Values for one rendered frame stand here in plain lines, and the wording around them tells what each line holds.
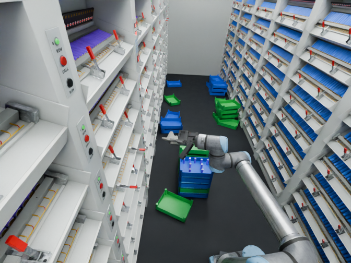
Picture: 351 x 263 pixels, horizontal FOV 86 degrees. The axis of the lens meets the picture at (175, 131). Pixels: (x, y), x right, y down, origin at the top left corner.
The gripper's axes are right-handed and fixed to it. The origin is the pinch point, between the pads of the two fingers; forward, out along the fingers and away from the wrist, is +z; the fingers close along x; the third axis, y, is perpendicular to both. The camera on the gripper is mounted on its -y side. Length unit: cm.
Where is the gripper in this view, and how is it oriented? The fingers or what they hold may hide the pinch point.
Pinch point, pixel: (165, 141)
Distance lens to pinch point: 117.7
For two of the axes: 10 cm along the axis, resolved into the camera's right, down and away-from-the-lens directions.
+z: -9.4, -0.9, 3.3
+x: -3.0, -2.7, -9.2
